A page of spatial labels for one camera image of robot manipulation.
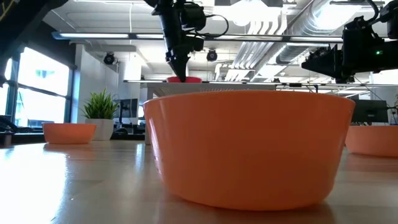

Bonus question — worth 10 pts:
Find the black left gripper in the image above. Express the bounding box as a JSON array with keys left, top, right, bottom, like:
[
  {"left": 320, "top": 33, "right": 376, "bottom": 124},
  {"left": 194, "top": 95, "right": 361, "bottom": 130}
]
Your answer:
[{"left": 151, "top": 0, "right": 205, "bottom": 83}]

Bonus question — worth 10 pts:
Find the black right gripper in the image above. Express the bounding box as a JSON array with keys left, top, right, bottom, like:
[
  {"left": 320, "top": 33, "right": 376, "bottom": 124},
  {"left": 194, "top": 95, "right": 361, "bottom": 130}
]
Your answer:
[{"left": 301, "top": 18, "right": 398, "bottom": 83}]

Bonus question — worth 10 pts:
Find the red plastic mini bowl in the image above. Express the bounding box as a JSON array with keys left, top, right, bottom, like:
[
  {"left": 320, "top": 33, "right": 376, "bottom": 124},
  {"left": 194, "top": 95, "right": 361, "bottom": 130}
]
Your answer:
[{"left": 166, "top": 76, "right": 203, "bottom": 84}]

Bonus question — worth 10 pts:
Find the orange plastic mini bowl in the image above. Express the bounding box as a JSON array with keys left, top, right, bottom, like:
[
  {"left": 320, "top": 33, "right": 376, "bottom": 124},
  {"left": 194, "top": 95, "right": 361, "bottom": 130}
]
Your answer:
[
  {"left": 345, "top": 125, "right": 398, "bottom": 157},
  {"left": 42, "top": 123, "right": 97, "bottom": 145},
  {"left": 142, "top": 90, "right": 356, "bottom": 212}
]

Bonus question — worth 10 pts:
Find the black computer monitor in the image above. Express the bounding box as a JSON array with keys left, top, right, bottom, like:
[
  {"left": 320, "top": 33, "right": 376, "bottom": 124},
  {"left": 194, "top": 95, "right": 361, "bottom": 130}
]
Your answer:
[
  {"left": 351, "top": 99, "right": 389, "bottom": 124},
  {"left": 119, "top": 98, "right": 139, "bottom": 119}
]

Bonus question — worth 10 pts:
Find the long ceiling light bar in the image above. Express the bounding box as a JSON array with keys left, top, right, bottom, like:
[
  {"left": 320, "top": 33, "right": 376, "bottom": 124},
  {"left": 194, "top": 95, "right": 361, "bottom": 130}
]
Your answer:
[{"left": 52, "top": 30, "right": 345, "bottom": 44}]

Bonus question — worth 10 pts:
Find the green plant in white pot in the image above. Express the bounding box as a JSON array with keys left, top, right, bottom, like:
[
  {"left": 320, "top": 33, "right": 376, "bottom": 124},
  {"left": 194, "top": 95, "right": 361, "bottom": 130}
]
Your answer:
[{"left": 81, "top": 88, "right": 120, "bottom": 141}]

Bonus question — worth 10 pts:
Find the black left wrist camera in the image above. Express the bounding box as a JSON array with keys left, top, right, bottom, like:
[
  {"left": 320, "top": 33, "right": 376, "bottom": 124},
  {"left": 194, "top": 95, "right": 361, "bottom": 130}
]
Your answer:
[{"left": 182, "top": 1, "right": 206, "bottom": 32}]

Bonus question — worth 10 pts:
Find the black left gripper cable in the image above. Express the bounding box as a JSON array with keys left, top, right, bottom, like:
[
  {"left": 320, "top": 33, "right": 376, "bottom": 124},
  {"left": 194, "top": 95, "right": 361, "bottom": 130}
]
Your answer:
[{"left": 194, "top": 14, "right": 230, "bottom": 39}]

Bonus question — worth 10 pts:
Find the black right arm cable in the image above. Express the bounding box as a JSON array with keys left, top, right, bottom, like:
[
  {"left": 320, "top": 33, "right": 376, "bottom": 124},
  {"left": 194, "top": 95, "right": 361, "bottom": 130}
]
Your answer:
[{"left": 365, "top": 0, "right": 381, "bottom": 24}]

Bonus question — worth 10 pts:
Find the yellow cable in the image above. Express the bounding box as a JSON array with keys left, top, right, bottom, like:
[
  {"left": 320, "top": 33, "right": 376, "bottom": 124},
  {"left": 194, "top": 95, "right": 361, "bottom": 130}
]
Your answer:
[{"left": 0, "top": 0, "right": 15, "bottom": 22}]

